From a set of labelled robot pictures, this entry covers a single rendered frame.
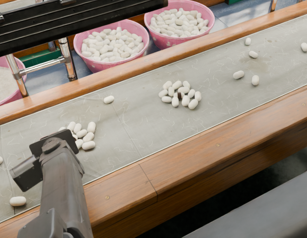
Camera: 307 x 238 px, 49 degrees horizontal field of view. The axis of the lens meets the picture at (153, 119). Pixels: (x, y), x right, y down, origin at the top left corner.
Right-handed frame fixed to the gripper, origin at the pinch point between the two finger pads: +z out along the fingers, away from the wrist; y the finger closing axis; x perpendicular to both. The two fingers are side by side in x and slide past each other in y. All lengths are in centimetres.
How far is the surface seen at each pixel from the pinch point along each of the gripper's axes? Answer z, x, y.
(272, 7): 15, -14, -95
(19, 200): -9.3, 8.1, 11.7
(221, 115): -7.7, 9.9, -46.5
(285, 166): 44, 63, -103
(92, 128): 0.1, 0.2, -11.4
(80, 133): 0.4, 0.4, -8.1
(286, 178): 40, 67, -98
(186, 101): -3.0, 3.0, -39.4
